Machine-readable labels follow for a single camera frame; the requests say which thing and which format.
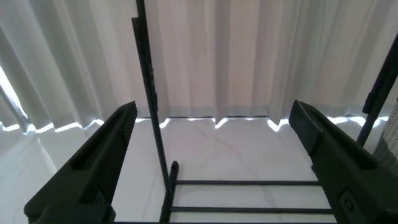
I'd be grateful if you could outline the white laundry basket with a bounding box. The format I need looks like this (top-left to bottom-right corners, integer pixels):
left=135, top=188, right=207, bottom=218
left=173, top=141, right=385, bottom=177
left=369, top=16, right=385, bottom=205
left=372, top=101, right=398, bottom=174

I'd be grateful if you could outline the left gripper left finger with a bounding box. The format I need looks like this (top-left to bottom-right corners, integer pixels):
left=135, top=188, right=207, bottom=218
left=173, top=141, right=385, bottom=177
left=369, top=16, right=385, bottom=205
left=24, top=101, right=139, bottom=224

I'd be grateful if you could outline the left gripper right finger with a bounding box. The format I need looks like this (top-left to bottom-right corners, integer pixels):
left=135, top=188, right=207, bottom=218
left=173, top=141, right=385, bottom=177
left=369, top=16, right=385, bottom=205
left=288, top=99, right=398, bottom=224

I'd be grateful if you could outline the black clothes rack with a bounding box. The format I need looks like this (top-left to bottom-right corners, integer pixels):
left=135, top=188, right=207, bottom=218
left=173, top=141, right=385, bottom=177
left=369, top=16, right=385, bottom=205
left=131, top=0, right=398, bottom=223

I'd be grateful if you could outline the white curtain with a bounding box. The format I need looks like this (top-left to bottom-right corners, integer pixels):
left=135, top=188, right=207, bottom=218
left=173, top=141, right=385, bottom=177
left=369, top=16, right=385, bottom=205
left=0, top=0, right=398, bottom=135

